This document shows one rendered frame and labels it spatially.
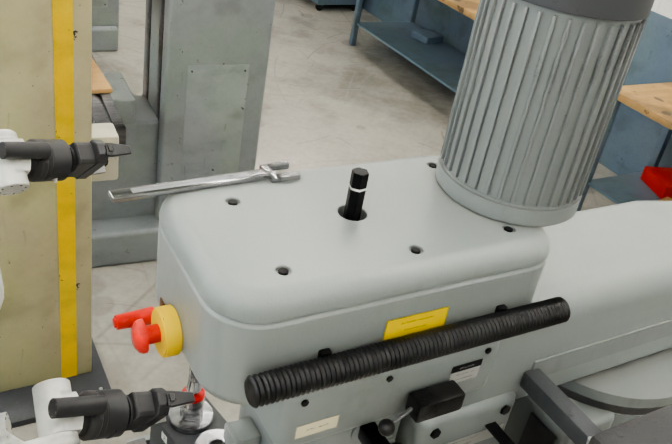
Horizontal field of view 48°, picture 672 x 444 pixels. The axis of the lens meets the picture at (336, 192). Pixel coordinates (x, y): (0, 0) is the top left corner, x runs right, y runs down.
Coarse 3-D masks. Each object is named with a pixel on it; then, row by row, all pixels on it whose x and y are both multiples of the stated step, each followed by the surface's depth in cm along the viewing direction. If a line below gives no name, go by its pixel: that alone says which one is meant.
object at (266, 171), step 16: (208, 176) 95; (224, 176) 95; (240, 176) 96; (256, 176) 97; (272, 176) 97; (288, 176) 98; (112, 192) 88; (128, 192) 88; (144, 192) 89; (160, 192) 90; (176, 192) 91
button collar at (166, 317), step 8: (152, 312) 90; (160, 312) 88; (168, 312) 88; (176, 312) 88; (152, 320) 90; (160, 320) 87; (168, 320) 87; (176, 320) 87; (160, 328) 88; (168, 328) 86; (176, 328) 87; (168, 336) 86; (176, 336) 87; (160, 344) 89; (168, 344) 86; (176, 344) 87; (160, 352) 89; (168, 352) 87; (176, 352) 88
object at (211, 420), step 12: (204, 408) 159; (168, 420) 156; (180, 420) 155; (204, 420) 156; (216, 420) 158; (156, 432) 158; (168, 432) 154; (180, 432) 154; (192, 432) 154; (204, 432) 154; (216, 432) 154
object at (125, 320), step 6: (126, 312) 99; (132, 312) 98; (138, 312) 99; (144, 312) 99; (150, 312) 99; (114, 318) 98; (120, 318) 97; (126, 318) 98; (132, 318) 98; (138, 318) 98; (144, 318) 99; (150, 318) 99; (114, 324) 97; (120, 324) 97; (126, 324) 98; (132, 324) 98; (150, 324) 100
